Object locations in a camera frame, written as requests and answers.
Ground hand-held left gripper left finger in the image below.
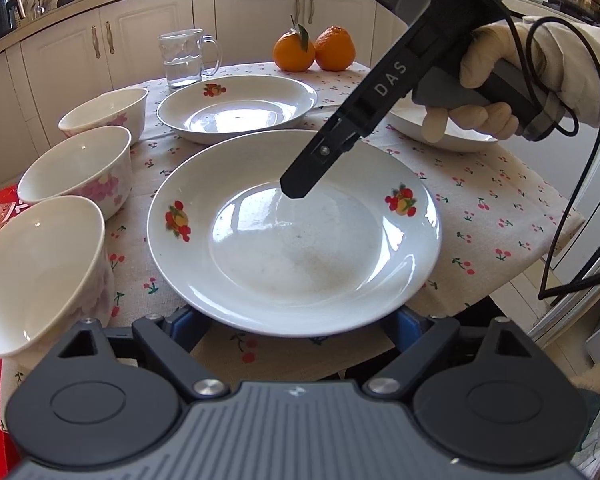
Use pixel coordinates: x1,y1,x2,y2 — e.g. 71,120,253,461
55,307,231,403

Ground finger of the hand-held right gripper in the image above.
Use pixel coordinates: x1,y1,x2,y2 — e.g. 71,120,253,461
279,106,368,200

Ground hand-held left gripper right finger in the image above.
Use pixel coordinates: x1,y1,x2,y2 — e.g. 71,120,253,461
363,309,538,404

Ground white fruit print plate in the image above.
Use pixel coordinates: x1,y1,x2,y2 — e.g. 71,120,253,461
146,129,443,338
385,97,501,154
156,75,319,147

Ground white pink flower bowl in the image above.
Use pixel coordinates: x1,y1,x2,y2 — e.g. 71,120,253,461
0,195,117,361
57,87,149,147
17,125,133,222

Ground person's right forearm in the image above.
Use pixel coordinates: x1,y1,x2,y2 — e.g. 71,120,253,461
522,15,600,133

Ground person's right hand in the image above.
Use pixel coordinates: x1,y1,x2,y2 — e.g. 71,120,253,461
422,21,558,145

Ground orange with leaf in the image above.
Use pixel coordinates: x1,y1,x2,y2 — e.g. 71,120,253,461
272,15,316,73

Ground cherry print tablecloth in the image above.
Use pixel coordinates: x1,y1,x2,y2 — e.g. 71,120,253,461
0,60,586,401

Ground glass mug with water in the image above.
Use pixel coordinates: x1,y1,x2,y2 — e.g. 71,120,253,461
157,28,223,91

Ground white kitchen cabinets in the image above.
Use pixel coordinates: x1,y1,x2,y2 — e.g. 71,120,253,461
0,0,416,196

